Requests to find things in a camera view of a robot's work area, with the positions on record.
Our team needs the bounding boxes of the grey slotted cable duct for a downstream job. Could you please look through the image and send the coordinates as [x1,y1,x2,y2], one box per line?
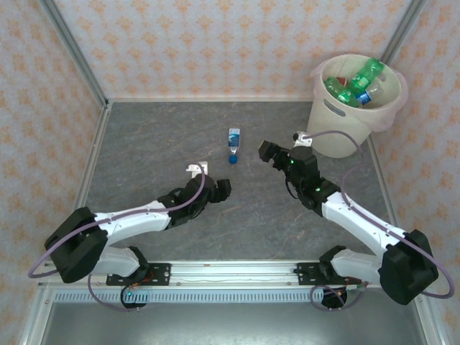
[52,289,326,303]

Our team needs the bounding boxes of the green Sprite bottle yellow cap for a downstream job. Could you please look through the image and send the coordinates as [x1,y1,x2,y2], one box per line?
[349,57,386,93]

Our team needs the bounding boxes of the crushed green bottle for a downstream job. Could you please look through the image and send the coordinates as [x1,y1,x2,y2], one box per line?
[324,77,357,106]

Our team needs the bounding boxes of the right gripper thin black cable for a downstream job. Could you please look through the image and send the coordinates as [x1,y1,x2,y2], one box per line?
[285,175,301,201]

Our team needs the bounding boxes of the cream plastic bin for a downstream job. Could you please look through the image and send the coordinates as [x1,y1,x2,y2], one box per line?
[305,53,409,159]

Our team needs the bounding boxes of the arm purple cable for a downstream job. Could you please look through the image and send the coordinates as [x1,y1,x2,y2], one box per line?
[305,129,453,298]
[27,165,208,280]

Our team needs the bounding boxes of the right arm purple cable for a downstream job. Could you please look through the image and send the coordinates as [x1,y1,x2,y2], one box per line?
[305,129,453,298]

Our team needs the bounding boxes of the flat clear bottle blue-white label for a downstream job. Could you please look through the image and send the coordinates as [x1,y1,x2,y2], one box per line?
[227,128,241,165]

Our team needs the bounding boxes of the aluminium mounting rail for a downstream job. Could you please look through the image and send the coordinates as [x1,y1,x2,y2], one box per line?
[35,261,382,288]

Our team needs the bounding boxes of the clear Pepsi label bottle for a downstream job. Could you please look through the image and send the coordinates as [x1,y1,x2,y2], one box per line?
[354,79,385,106]

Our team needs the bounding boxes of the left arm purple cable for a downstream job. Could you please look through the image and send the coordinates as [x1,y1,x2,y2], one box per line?
[27,165,208,280]

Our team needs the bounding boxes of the aluminium frame post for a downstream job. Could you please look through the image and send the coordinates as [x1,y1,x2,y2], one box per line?
[379,0,428,64]
[37,0,111,109]

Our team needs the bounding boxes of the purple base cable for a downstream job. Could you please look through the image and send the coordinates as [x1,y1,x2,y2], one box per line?
[309,282,371,312]
[87,275,150,313]

